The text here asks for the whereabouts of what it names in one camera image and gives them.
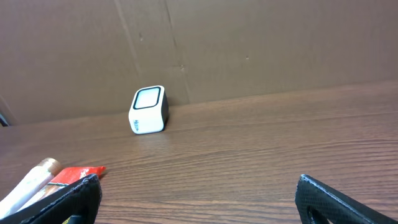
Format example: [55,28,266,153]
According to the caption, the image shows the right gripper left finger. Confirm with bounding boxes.
[1,174,102,224]

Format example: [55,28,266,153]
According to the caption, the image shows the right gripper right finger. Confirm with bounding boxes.
[295,174,397,224]

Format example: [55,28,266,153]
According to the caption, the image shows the orange spaghetti packet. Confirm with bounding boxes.
[19,166,106,211]

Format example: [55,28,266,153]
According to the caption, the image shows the white tube gold cap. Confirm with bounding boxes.
[1,157,62,219]

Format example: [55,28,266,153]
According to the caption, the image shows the white barcode scanner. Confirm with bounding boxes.
[128,85,169,134]

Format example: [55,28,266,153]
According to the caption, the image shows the brown cardboard backdrop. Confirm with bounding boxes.
[1,0,397,125]

